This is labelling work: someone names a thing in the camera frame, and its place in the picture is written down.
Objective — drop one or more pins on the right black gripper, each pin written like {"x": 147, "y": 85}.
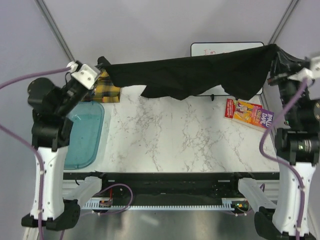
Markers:
{"x": 285, "y": 65}

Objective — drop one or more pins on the black long sleeve shirt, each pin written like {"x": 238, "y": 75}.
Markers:
{"x": 240, "y": 73}

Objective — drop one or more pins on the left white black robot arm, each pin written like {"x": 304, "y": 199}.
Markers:
{"x": 51, "y": 132}

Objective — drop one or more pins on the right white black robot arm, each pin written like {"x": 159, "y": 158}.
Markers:
{"x": 297, "y": 152}

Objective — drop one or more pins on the Roald Dahl paperback book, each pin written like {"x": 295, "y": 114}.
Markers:
{"x": 249, "y": 114}

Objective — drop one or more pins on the white dry-erase board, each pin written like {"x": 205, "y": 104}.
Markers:
{"x": 213, "y": 48}

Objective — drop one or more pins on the yellow plaid folded shirt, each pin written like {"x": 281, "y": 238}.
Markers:
{"x": 104, "y": 91}

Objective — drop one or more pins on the teal transparent plastic bin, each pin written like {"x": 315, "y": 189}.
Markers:
{"x": 87, "y": 118}

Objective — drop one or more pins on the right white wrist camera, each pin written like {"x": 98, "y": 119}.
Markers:
{"x": 312, "y": 72}

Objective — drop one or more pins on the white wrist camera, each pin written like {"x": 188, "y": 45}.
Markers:
{"x": 85, "y": 74}
{"x": 312, "y": 72}

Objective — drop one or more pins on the right aluminium corner post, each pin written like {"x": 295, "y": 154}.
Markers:
{"x": 287, "y": 14}

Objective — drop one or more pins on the aluminium corner post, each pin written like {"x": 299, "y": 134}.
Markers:
{"x": 55, "y": 29}
{"x": 287, "y": 14}

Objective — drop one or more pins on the white slotted cable duct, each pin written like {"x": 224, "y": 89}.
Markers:
{"x": 97, "y": 204}

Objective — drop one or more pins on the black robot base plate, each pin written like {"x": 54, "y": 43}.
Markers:
{"x": 172, "y": 188}

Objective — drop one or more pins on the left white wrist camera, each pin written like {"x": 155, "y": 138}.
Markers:
{"x": 85, "y": 74}

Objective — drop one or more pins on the aluminium frame rail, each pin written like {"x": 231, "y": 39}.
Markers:
{"x": 271, "y": 188}

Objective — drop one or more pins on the left aluminium corner post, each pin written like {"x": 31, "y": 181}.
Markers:
{"x": 55, "y": 29}

